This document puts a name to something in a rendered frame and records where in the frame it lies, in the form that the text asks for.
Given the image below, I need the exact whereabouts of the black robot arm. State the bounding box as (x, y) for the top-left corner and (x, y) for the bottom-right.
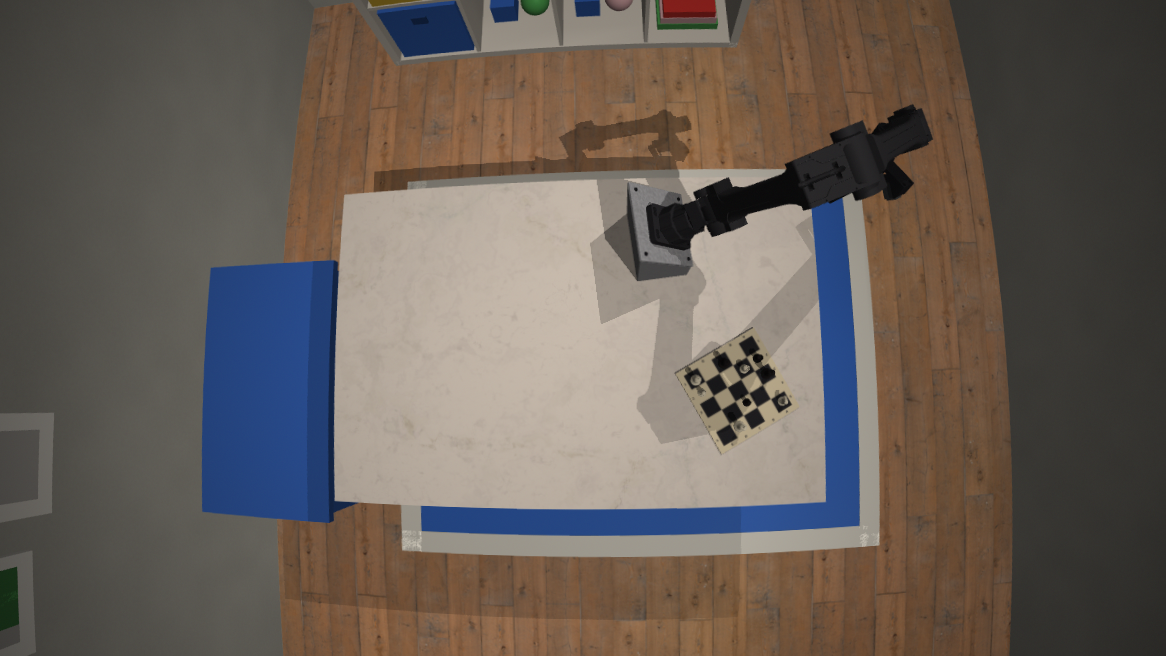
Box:
(646, 104), (933, 251)

